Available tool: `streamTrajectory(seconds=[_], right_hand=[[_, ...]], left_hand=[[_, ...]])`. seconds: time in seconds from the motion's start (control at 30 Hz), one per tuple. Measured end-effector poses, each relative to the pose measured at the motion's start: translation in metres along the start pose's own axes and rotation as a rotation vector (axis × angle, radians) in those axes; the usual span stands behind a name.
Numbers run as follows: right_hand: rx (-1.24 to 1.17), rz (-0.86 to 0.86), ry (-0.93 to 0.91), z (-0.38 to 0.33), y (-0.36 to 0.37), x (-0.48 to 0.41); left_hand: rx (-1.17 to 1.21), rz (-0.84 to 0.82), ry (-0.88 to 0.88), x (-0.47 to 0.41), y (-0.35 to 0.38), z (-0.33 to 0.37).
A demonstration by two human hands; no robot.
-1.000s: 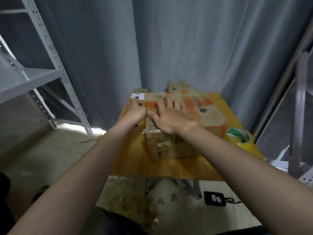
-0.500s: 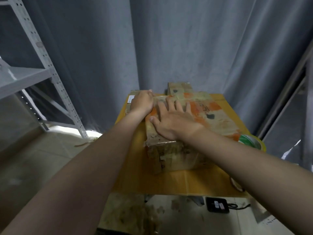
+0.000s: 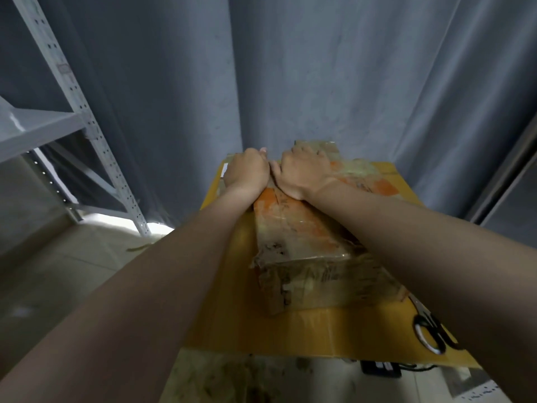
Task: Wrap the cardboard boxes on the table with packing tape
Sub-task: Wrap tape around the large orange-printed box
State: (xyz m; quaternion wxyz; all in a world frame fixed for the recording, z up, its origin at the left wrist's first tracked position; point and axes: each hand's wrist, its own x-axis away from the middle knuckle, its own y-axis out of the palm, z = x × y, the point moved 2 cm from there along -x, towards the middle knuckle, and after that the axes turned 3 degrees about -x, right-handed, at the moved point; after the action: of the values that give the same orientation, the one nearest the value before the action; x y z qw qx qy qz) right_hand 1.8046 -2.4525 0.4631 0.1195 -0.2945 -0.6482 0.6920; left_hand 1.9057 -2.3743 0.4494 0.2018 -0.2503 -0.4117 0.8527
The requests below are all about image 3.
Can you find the person's left hand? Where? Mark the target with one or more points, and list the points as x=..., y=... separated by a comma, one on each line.
x=246, y=173

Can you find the person's right hand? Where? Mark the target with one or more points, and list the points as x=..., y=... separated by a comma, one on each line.
x=304, y=172

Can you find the medium brown cardboard box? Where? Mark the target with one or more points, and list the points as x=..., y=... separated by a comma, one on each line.
x=323, y=147

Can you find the large orange print cardboard box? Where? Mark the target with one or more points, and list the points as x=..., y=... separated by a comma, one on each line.
x=319, y=247

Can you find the person's right forearm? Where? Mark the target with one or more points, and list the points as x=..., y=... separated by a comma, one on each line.
x=445, y=264

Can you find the person's left forearm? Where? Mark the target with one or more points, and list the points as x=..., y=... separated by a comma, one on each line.
x=109, y=314

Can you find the tape scraps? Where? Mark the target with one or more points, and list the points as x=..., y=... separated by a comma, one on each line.
x=218, y=386

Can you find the grey curtain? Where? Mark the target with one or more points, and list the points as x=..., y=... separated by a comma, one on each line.
x=294, y=71

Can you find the yellow wooden table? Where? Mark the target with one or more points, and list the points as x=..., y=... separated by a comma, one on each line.
x=226, y=314

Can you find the black power adapter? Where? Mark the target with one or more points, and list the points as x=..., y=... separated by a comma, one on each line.
x=382, y=367

